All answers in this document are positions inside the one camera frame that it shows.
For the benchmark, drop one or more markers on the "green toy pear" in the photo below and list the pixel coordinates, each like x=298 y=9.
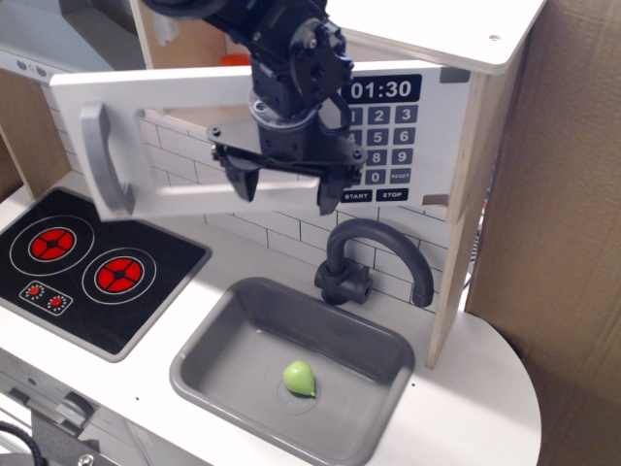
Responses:
x=299 y=378

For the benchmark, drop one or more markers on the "black toy stovetop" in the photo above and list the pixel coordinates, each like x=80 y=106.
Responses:
x=99 y=285

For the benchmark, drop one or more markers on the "wooden toy microwave cabinet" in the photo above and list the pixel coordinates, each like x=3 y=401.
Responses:
x=466 y=121

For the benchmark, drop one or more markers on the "grey toy range hood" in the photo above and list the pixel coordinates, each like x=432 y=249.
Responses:
x=40 y=39

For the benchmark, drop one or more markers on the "brown cardboard panel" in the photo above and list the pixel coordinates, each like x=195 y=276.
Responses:
x=547 y=276

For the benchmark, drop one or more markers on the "dark grey toy faucet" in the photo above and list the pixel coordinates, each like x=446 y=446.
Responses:
x=341 y=280

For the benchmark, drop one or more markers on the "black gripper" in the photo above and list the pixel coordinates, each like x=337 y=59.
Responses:
x=299 y=146

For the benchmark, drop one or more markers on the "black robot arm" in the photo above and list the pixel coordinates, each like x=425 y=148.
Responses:
x=297 y=55

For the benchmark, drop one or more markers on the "grey toy sink basin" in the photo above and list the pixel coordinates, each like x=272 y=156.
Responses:
x=232 y=366

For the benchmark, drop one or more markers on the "grey oven knob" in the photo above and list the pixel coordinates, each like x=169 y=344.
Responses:
x=74 y=410

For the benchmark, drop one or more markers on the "orange toy item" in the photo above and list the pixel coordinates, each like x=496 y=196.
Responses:
x=234 y=60

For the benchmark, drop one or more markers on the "white toy microwave door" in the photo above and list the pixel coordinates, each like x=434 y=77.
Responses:
x=397 y=146

